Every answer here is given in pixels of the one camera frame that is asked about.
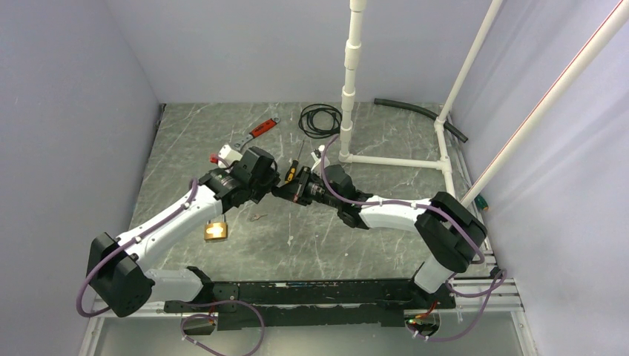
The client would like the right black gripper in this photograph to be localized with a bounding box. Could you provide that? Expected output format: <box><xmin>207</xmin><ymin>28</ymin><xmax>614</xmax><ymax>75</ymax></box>
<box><xmin>274</xmin><ymin>165</ymin><xmax>341</xmax><ymax>209</ymax></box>

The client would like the brass padlock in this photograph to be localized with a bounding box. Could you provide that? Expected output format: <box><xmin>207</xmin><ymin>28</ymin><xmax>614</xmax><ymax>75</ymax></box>
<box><xmin>203</xmin><ymin>214</ymin><xmax>228</xmax><ymax>243</ymax></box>

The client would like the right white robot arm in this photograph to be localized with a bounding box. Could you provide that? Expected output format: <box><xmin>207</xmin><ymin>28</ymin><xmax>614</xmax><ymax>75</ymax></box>
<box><xmin>272</xmin><ymin>165</ymin><xmax>487</xmax><ymax>308</ymax></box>

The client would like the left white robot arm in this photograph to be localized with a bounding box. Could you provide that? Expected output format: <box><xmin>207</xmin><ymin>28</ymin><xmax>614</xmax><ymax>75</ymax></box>
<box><xmin>75</xmin><ymin>147</ymin><xmax>280</xmax><ymax>317</ymax></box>

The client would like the yellow black screwdriver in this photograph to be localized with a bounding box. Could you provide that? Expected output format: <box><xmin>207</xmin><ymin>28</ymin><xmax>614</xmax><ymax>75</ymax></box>
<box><xmin>284</xmin><ymin>139</ymin><xmax>305</xmax><ymax>183</ymax></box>

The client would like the black foam tube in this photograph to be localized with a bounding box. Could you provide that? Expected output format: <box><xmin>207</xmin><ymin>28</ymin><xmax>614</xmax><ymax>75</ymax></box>
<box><xmin>374</xmin><ymin>97</ymin><xmax>470</xmax><ymax>144</ymax></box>

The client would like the green orange screwdriver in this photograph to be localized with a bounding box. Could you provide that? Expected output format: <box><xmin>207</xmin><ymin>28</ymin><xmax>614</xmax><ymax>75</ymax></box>
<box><xmin>474</xmin><ymin>194</ymin><xmax>490</xmax><ymax>211</ymax></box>

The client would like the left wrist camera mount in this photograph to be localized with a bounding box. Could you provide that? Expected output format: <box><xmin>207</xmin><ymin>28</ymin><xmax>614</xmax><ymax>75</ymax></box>
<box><xmin>209</xmin><ymin>144</ymin><xmax>243</xmax><ymax>168</ymax></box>

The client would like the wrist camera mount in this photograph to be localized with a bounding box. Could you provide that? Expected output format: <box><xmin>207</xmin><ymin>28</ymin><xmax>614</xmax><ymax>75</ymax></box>
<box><xmin>311</xmin><ymin>145</ymin><xmax>329</xmax><ymax>172</ymax></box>
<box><xmin>209</xmin><ymin>144</ymin><xmax>243</xmax><ymax>168</ymax></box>

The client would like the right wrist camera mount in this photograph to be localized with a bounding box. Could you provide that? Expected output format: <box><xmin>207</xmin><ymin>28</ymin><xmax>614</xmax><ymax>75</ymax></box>
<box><xmin>311</xmin><ymin>145</ymin><xmax>329</xmax><ymax>172</ymax></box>

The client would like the red handled adjustable wrench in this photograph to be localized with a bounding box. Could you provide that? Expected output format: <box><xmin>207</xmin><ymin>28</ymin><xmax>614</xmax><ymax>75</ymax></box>
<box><xmin>231</xmin><ymin>117</ymin><xmax>281</xmax><ymax>151</ymax></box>

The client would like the coiled black cable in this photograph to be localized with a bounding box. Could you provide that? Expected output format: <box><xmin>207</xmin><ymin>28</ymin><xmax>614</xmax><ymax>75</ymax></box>
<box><xmin>298</xmin><ymin>103</ymin><xmax>343</xmax><ymax>140</ymax></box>

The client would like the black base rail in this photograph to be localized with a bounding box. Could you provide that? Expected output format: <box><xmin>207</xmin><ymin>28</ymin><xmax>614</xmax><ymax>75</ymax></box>
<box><xmin>164</xmin><ymin>278</ymin><xmax>455</xmax><ymax>331</ymax></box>

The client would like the purple cable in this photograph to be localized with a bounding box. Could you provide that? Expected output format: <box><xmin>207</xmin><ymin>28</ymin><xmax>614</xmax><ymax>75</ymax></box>
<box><xmin>180</xmin><ymin>300</ymin><xmax>266</xmax><ymax>356</ymax></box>

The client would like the white PVC pipe frame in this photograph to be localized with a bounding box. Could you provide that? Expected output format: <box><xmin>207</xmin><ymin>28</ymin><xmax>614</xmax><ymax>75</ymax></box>
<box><xmin>337</xmin><ymin>0</ymin><xmax>629</xmax><ymax>221</ymax></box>

